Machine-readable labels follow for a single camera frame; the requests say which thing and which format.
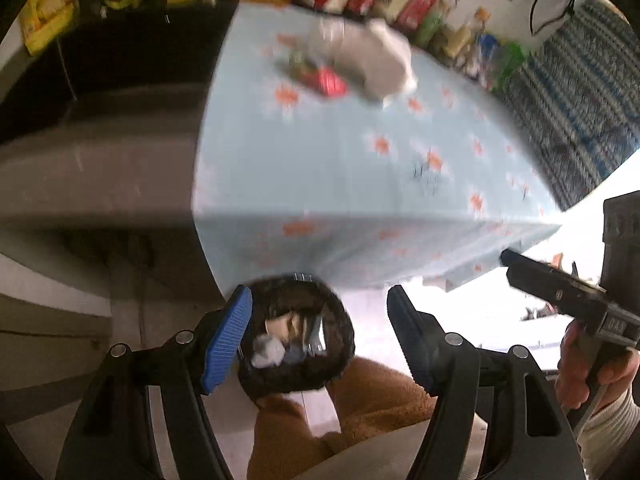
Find white cloth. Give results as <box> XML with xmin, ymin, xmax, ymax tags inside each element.
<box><xmin>307</xmin><ymin>18</ymin><xmax>419</xmax><ymax>105</ymax></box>

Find red wrapper trash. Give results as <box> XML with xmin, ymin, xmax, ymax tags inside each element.
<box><xmin>285</xmin><ymin>49</ymin><xmax>348</xmax><ymax>99</ymax></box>

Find black trash bin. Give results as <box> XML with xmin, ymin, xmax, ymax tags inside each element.
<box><xmin>239</xmin><ymin>273</ymin><xmax>355</xmax><ymax>401</ymax></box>

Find black kitchen sink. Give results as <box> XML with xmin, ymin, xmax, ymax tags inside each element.
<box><xmin>1</xmin><ymin>2</ymin><xmax>238</xmax><ymax>142</ymax></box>

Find person's right hand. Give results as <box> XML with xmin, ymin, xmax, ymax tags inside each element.
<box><xmin>555</xmin><ymin>321</ymin><xmax>639</xmax><ymax>412</ymax></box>

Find cream knit right sleeve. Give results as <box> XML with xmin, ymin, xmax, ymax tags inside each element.
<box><xmin>577</xmin><ymin>388</ymin><xmax>639</xmax><ymax>479</ymax></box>

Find blue patterned knit fabric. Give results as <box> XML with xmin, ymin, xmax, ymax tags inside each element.
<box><xmin>501</xmin><ymin>0</ymin><xmax>639</xmax><ymax>210</ymax></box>

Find daisy print blue tablecloth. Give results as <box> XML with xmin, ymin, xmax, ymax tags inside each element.
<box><xmin>192</xmin><ymin>2</ymin><xmax>561</xmax><ymax>292</ymax></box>

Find yellow box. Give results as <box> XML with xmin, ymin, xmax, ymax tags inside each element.
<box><xmin>18</xmin><ymin>0</ymin><xmax>76</xmax><ymax>56</ymax></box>

